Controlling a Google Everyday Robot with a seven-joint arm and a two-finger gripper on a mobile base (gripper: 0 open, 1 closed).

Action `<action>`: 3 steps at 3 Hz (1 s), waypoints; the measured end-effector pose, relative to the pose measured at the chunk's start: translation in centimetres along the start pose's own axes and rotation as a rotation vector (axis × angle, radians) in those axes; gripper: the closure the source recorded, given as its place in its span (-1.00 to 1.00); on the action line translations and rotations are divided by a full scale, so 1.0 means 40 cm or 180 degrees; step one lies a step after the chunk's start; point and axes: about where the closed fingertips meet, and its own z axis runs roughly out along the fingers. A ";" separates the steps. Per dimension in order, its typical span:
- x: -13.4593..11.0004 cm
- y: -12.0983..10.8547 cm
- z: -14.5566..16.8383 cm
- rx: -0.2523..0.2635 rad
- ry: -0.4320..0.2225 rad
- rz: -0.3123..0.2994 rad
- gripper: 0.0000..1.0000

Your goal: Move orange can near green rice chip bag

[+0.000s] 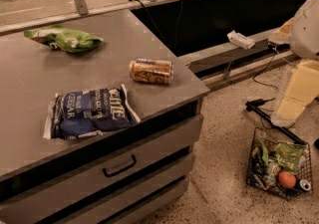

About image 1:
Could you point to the blue kettle chip bag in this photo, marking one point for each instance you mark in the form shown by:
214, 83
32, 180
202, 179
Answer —
89, 113

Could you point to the white packet on ledge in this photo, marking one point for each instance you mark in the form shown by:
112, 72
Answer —
240, 40

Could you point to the green rice chip bag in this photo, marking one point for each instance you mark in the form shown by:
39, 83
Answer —
66, 39

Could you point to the grey drawer with black handle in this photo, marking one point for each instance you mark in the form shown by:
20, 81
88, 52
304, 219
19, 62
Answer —
152, 170

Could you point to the green snack bag in basket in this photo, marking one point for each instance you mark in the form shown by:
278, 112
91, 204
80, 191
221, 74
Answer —
288, 155

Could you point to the red apple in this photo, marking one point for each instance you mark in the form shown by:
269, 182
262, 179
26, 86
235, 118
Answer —
287, 179

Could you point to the black wire basket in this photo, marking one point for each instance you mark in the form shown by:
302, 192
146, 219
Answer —
278, 165

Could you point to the blue can in basket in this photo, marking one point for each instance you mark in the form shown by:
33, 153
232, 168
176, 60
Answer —
303, 185

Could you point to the orange soda can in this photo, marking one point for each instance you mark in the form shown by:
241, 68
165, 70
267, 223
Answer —
151, 71

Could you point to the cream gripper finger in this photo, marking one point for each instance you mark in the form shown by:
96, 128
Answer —
299, 88

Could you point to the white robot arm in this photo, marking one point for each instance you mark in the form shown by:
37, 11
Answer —
301, 32

